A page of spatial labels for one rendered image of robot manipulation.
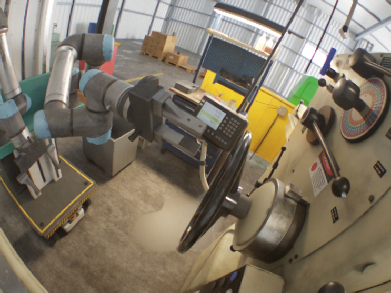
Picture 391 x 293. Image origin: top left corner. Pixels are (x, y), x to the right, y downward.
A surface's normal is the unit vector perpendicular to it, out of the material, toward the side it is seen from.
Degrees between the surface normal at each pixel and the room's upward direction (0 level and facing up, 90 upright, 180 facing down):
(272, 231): 55
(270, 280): 0
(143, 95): 23
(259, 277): 0
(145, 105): 113
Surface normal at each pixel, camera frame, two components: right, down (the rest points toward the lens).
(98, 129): 0.49, 0.64
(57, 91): 0.54, -0.51
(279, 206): 0.14, -0.51
